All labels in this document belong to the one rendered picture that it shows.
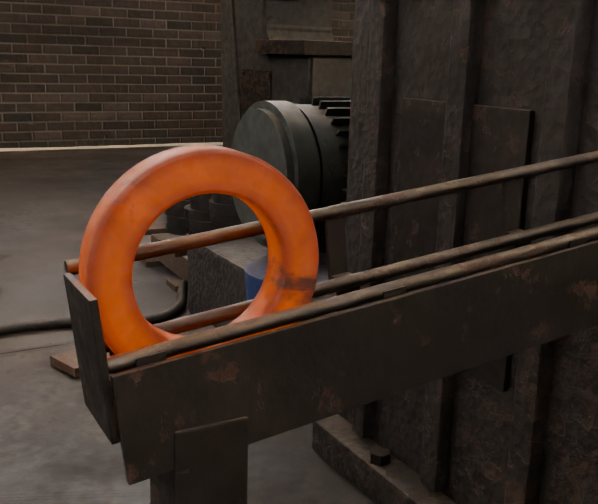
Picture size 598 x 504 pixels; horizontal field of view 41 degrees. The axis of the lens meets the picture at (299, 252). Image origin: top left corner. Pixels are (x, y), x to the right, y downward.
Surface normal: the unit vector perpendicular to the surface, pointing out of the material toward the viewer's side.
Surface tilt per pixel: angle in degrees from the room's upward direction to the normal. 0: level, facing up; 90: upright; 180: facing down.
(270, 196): 90
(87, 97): 90
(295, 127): 45
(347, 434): 0
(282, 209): 90
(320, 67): 90
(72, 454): 0
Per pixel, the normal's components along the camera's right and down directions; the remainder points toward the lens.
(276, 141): -0.88, 0.09
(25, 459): 0.03, -0.97
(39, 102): 0.48, 0.22
